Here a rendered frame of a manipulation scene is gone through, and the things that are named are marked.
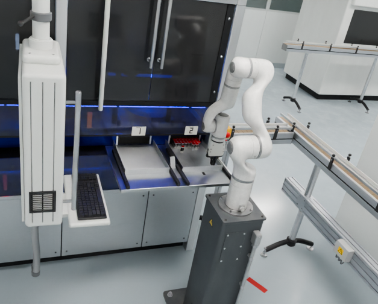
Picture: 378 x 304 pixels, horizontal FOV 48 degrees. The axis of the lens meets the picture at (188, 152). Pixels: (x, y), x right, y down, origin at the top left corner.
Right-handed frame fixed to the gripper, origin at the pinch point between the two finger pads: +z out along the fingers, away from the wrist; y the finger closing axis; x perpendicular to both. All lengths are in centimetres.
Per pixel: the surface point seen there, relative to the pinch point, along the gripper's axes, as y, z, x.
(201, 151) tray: -1.5, 4.3, -20.4
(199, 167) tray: 9.1, 1.7, 2.4
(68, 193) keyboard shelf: 84, 12, 6
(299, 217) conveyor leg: -87, 56, -7
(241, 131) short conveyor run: -38, -1, -38
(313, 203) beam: -87, 38, 1
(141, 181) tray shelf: 46.0, 4.6, 9.9
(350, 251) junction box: -81, 38, 50
